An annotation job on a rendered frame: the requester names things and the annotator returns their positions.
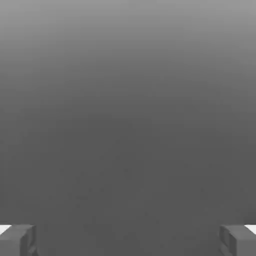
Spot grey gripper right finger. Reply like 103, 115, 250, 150
218, 224, 256, 256

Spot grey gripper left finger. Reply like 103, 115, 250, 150
0, 224, 39, 256

